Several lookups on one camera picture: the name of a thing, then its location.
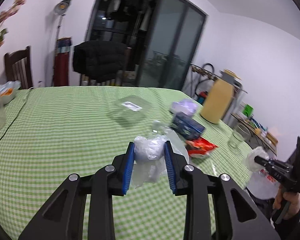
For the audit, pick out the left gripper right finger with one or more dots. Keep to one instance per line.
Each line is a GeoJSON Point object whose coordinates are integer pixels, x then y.
{"type": "Point", "coordinates": [216, 207]}

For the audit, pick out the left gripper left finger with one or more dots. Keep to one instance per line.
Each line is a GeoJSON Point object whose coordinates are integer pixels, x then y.
{"type": "Point", "coordinates": [62, 215]}

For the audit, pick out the white tissue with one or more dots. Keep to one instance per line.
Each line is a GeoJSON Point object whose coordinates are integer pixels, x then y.
{"type": "Point", "coordinates": [255, 158]}

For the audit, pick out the clear plastic bag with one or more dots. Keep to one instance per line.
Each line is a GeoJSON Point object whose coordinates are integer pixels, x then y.
{"type": "Point", "coordinates": [149, 162]}

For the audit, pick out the clear plastic clamshell box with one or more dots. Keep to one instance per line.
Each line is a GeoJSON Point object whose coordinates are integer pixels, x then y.
{"type": "Point", "coordinates": [129, 111]}

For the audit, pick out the metal side rack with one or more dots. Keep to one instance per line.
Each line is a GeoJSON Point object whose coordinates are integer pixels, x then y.
{"type": "Point", "coordinates": [236, 112]}

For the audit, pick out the clear drinking glass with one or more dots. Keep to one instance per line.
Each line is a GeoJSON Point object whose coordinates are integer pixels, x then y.
{"type": "Point", "coordinates": [240, 134]}

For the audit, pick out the orange red snack bag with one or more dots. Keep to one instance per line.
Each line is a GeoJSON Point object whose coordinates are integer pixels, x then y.
{"type": "Point", "coordinates": [199, 148]}

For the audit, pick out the blue carton box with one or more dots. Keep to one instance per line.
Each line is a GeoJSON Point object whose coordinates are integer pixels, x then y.
{"type": "Point", "coordinates": [187, 127]}

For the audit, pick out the yellow thermos jug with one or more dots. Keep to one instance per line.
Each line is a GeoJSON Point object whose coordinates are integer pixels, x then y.
{"type": "Point", "coordinates": [219, 97]}

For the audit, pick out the purple tissue pack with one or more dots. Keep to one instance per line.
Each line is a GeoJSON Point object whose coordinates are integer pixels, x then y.
{"type": "Point", "coordinates": [186, 106]}

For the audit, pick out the red blue fabric bag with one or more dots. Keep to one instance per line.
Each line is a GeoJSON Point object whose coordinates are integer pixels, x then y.
{"type": "Point", "coordinates": [61, 63]}

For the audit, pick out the dark wooden chair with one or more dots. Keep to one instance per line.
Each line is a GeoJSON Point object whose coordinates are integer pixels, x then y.
{"type": "Point", "coordinates": [18, 67]}

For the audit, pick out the dark sliding glass door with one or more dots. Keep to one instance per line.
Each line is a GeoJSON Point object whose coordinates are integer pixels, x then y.
{"type": "Point", "coordinates": [161, 37]}

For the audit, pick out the studio lamp on stand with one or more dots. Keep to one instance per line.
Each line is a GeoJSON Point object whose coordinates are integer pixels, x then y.
{"type": "Point", "coordinates": [60, 10]}

